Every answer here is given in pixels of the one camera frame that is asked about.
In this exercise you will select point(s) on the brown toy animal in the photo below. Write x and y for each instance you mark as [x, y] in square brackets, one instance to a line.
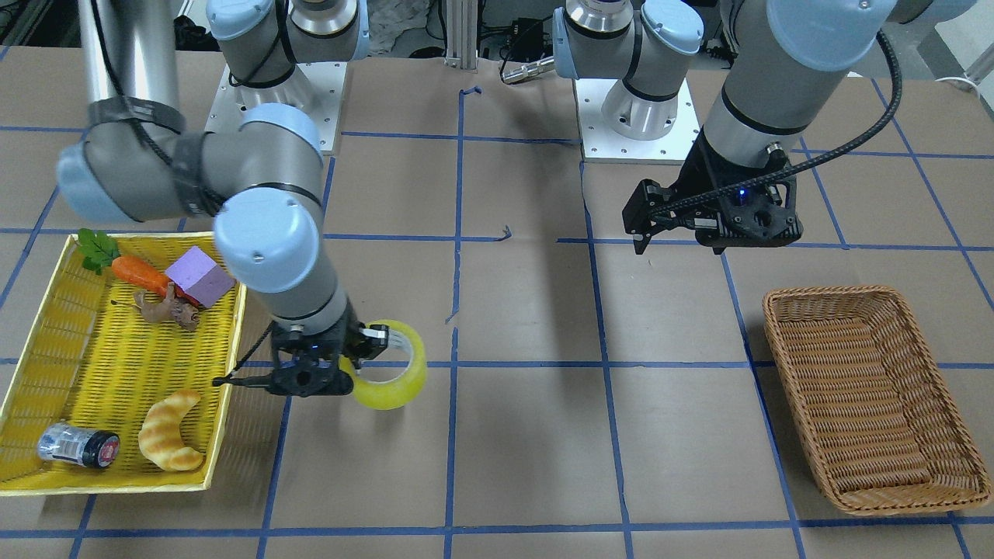
[171, 308]

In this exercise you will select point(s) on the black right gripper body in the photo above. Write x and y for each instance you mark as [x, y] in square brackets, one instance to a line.
[347, 337]

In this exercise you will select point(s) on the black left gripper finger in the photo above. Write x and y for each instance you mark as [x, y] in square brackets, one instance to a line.
[640, 242]

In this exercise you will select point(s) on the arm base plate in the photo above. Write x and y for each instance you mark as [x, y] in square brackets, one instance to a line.
[310, 102]
[618, 127]

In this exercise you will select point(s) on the yellow tape roll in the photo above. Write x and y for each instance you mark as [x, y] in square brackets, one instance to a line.
[399, 383]

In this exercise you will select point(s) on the aluminium frame post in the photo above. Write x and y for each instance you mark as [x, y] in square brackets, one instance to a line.
[461, 34]

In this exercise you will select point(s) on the toy carrot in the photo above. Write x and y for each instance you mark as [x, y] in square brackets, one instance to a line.
[101, 252]

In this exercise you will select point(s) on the brown wicker basket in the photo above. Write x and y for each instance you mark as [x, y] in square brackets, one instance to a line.
[882, 435]

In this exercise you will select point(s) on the purple foam block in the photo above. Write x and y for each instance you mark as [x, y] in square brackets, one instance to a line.
[200, 278]

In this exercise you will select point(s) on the yellow plastic tray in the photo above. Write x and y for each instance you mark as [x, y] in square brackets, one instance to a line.
[92, 363]

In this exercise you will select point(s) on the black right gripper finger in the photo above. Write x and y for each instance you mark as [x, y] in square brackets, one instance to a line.
[375, 334]
[367, 351]

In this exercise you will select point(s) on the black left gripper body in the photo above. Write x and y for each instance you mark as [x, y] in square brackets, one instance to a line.
[701, 177]

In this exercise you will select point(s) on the small bottle with dark cap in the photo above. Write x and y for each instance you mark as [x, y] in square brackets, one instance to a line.
[84, 447]

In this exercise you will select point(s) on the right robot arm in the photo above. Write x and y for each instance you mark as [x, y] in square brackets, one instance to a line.
[261, 184]

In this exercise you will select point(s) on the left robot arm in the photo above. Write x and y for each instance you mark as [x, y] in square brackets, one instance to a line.
[792, 55]

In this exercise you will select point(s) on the toy croissant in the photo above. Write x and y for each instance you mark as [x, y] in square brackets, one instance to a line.
[160, 439]

